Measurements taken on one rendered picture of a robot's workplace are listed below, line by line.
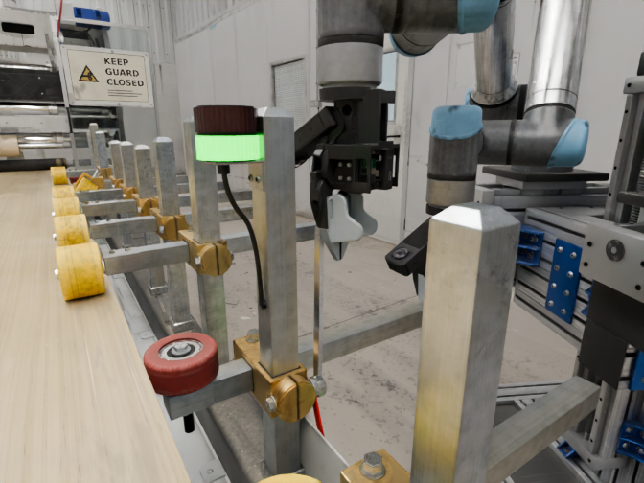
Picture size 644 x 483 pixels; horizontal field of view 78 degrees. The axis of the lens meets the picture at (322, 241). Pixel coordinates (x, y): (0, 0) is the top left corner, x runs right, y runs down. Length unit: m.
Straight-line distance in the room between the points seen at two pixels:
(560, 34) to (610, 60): 2.30
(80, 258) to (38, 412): 0.27
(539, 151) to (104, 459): 0.68
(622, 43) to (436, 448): 2.94
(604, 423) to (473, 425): 1.00
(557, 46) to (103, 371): 0.79
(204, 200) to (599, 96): 2.75
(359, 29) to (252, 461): 0.56
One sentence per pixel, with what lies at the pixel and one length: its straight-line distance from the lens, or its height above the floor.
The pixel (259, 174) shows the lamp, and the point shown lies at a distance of 0.42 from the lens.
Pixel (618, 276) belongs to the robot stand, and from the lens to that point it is 0.77.
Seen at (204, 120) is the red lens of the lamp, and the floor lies 1.16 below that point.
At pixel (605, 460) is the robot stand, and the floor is 0.36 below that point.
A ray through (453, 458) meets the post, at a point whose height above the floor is 0.96.
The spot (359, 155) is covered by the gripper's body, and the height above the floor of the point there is 1.12.
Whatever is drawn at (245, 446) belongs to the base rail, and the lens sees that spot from 0.67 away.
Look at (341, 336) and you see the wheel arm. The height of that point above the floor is 0.86.
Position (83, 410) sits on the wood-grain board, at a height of 0.90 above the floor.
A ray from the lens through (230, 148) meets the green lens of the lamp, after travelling 0.38.
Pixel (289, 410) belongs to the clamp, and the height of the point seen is 0.84.
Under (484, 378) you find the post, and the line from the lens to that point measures 0.27.
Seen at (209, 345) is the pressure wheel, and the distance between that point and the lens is 0.49.
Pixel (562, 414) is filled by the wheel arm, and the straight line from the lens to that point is 0.54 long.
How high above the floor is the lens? 1.15
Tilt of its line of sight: 16 degrees down
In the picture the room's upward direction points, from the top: straight up
